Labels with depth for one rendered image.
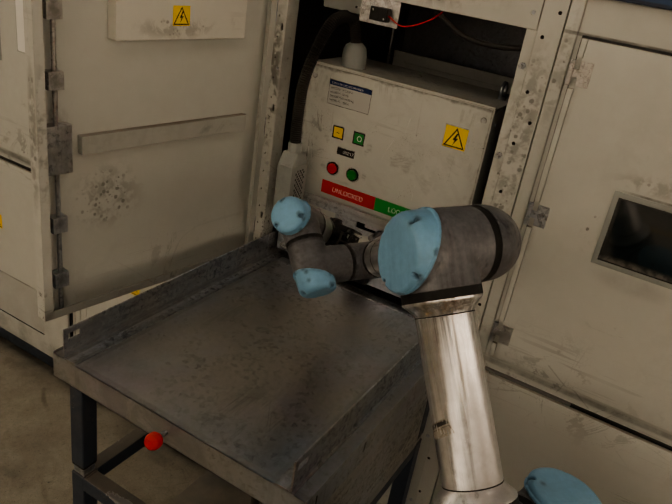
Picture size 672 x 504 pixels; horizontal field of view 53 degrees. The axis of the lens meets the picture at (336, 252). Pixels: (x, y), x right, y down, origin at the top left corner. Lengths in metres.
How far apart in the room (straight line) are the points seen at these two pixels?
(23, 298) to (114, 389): 1.50
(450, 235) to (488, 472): 0.32
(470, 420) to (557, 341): 0.68
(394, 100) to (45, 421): 1.69
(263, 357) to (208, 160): 0.54
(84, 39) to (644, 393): 1.36
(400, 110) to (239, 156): 0.45
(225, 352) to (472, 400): 0.69
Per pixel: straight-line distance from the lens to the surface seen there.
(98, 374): 1.42
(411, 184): 1.66
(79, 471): 1.67
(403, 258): 0.92
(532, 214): 1.50
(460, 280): 0.92
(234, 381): 1.40
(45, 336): 2.81
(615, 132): 1.43
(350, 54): 1.72
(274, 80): 1.76
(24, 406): 2.72
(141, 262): 1.71
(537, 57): 1.47
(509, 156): 1.51
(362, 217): 1.70
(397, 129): 1.65
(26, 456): 2.52
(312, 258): 1.27
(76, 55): 1.46
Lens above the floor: 1.69
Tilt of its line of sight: 25 degrees down
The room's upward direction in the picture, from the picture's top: 9 degrees clockwise
